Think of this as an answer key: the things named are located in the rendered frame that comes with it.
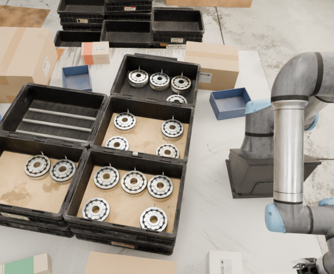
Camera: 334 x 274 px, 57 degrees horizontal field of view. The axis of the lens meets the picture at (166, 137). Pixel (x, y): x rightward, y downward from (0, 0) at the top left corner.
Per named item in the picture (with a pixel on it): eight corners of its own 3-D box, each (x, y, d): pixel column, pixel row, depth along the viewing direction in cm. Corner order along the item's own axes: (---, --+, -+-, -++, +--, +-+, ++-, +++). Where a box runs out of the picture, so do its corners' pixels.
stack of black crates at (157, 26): (195, 54, 283) (201, 9, 247) (197, 76, 265) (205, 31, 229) (151, 54, 281) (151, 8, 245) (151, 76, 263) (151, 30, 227)
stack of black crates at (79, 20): (111, 27, 303) (107, -6, 275) (108, 46, 285) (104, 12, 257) (70, 26, 301) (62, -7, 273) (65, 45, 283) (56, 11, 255)
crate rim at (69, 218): (187, 166, 121) (187, 162, 119) (176, 240, 103) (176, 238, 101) (89, 150, 124) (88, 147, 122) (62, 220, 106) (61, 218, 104)
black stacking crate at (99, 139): (191, 124, 147) (194, 107, 138) (184, 177, 129) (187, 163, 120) (111, 111, 149) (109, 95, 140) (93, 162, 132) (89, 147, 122)
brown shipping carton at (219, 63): (181, 87, 177) (183, 65, 164) (184, 62, 190) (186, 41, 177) (232, 93, 176) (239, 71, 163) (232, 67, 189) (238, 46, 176)
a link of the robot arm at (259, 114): (242, 129, 132) (243, 97, 130) (275, 129, 130) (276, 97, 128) (246, 133, 120) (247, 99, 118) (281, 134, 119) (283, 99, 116)
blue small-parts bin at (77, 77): (93, 97, 169) (91, 88, 164) (65, 101, 167) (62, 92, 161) (90, 73, 181) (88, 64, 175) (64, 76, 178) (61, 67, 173)
